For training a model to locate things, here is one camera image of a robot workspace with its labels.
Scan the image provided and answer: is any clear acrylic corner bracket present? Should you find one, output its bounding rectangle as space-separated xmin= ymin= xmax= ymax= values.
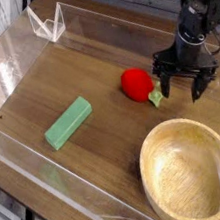
xmin=26 ymin=3 xmax=66 ymax=42

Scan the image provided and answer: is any wooden bowl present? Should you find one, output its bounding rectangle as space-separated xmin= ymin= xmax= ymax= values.
xmin=139 ymin=118 xmax=220 ymax=220

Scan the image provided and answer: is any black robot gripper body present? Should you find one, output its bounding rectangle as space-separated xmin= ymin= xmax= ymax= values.
xmin=152 ymin=45 xmax=219 ymax=80

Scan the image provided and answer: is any clear acrylic barrier wall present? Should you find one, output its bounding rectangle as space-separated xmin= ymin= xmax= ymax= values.
xmin=0 ymin=4 xmax=220 ymax=220

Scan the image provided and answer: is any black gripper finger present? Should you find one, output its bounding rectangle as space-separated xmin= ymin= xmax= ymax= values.
xmin=191 ymin=73 xmax=211 ymax=102
xmin=159 ymin=72 xmax=171 ymax=98

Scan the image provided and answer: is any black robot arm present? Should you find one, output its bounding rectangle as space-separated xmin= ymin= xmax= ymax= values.
xmin=152 ymin=0 xmax=220 ymax=101

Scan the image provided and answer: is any green rectangular block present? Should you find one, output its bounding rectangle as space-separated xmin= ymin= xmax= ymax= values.
xmin=44 ymin=96 xmax=93 ymax=150

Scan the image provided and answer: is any red plush tomato toy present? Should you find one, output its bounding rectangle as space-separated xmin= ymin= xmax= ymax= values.
xmin=120 ymin=68 xmax=163 ymax=107

